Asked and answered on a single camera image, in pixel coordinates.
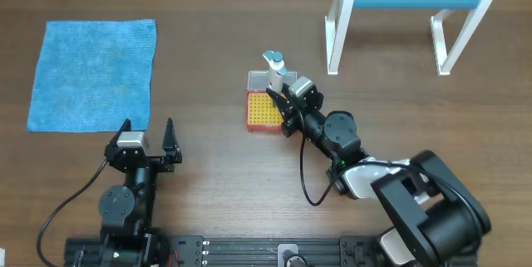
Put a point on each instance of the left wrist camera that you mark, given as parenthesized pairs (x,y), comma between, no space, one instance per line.
(131,139)

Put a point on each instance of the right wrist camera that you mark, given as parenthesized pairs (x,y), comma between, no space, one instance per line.
(300,86)

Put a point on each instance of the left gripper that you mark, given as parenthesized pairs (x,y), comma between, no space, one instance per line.
(158,164)

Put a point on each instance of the red and yellow tip box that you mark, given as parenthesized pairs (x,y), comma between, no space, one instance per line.
(259,111)

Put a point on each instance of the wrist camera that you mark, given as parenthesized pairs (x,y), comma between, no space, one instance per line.
(300,86)
(131,139)

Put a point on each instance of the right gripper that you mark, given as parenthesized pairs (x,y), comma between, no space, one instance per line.
(313,100)

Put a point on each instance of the blue cloth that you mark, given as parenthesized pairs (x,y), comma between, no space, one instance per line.
(91,75)

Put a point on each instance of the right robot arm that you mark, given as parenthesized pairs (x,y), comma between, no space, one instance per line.
(440,221)

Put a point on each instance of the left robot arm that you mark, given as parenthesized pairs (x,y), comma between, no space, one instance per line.
(118,206)

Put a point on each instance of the white pipette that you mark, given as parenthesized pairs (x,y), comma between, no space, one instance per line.
(275,71)

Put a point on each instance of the mounting rail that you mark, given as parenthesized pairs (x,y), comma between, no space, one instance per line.
(249,252)

